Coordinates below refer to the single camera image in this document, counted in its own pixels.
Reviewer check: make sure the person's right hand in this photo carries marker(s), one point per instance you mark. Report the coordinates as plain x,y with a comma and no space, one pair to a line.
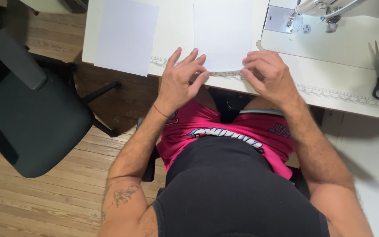
271,80

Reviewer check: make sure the black sleeveless shirt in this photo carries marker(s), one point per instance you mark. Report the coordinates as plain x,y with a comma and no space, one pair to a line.
229,197

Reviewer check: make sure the black office chair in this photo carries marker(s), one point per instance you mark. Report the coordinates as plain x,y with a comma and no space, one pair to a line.
35,121

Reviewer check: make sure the white paper sheet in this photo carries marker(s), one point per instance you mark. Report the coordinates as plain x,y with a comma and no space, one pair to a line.
222,33
127,36

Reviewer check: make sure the measuring tape strip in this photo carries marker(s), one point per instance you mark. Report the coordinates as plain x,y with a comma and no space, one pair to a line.
334,93

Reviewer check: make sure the pink printed shorts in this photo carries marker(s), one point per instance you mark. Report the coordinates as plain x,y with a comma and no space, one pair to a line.
202,121

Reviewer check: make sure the white sewing machine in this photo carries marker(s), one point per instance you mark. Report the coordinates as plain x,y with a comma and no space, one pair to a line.
334,46

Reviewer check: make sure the person's left hand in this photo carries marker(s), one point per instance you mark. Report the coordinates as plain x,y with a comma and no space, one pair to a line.
176,87

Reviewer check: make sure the pale furniture piece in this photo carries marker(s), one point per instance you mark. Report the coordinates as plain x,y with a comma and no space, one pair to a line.
51,6

